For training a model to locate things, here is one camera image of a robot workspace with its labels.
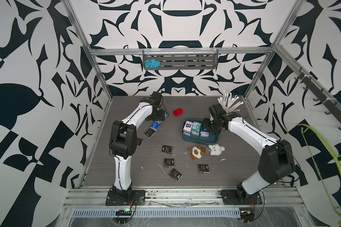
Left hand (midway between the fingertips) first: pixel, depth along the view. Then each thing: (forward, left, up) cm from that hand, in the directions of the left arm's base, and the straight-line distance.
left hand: (155, 115), depth 96 cm
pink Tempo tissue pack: (-8, -21, -4) cm, 23 cm away
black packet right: (-33, -28, -7) cm, 44 cm away
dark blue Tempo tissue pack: (-12, -32, -5) cm, 34 cm away
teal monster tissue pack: (-9, -26, -3) cm, 28 cm away
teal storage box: (-14, -38, -8) cm, 41 cm away
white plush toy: (-23, -37, -6) cm, 44 cm away
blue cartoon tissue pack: (-3, 0, -7) cm, 8 cm away
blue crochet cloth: (+23, +1, +25) cm, 34 cm away
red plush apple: (+9, -16, -8) cm, 20 cm away
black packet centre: (-21, -7, -7) cm, 23 cm away
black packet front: (-36, -11, -8) cm, 39 cm away
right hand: (-11, -29, +3) cm, 31 cm away
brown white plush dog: (-24, -25, -6) cm, 35 cm away
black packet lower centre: (-29, -8, -8) cm, 31 cm away
